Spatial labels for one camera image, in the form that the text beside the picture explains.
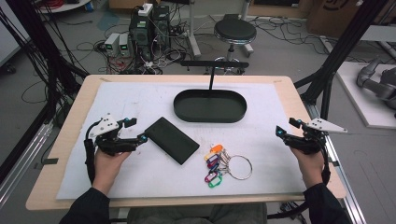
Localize key ring with coloured tags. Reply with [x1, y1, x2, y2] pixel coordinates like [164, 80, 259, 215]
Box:
[204, 144, 253, 189]

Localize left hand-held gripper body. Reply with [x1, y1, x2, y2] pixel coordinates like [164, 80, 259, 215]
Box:
[88, 113, 140, 157]

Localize black rectangular case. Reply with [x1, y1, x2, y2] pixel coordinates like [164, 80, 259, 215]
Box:
[144, 117, 201, 165]

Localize black round stool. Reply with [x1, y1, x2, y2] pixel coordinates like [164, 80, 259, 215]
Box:
[213, 18, 258, 75]

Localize person's left hand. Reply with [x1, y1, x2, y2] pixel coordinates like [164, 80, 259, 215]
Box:
[92, 147, 132, 196]

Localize cardboard box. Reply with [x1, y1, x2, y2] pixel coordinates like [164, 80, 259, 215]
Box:
[305, 0, 362, 39]

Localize black computer tower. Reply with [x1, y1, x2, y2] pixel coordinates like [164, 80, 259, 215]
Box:
[151, 5, 172, 49]
[128, 12, 154, 62]

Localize hand-held gripper cable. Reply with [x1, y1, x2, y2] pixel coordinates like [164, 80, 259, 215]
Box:
[83, 120, 101, 185]
[266, 136, 332, 220]

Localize white floor platform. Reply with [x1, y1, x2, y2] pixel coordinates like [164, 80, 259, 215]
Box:
[335, 61, 396, 131]

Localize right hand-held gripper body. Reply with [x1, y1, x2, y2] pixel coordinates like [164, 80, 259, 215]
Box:
[286, 117, 348, 156]

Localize black oval tray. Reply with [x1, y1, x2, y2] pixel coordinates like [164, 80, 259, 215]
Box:
[173, 89, 248, 123]

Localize person's right hand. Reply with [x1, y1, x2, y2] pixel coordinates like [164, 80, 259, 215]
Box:
[290, 146, 325, 189]

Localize left hand-held gripper cable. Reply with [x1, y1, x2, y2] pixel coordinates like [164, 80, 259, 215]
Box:
[83, 120, 101, 185]

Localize grey power supply unit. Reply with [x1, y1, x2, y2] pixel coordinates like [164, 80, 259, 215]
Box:
[118, 33, 132, 58]
[104, 33, 121, 57]

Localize white table mat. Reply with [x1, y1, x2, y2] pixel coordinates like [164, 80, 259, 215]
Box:
[55, 81, 308, 201]

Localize white metal desk leg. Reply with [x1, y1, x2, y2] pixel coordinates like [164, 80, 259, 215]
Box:
[186, 0, 203, 59]

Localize right hand-held gripper cable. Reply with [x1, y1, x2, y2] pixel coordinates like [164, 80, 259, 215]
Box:
[266, 136, 332, 220]

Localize black T-shaped stand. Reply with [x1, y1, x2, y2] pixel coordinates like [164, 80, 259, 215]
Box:
[179, 60, 250, 91]

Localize white power adapter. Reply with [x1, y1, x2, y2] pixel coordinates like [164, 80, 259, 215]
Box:
[137, 3, 154, 18]

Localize black frame strut with cables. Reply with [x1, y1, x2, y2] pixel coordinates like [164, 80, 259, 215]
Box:
[0, 0, 90, 125]
[293, 0, 391, 121]

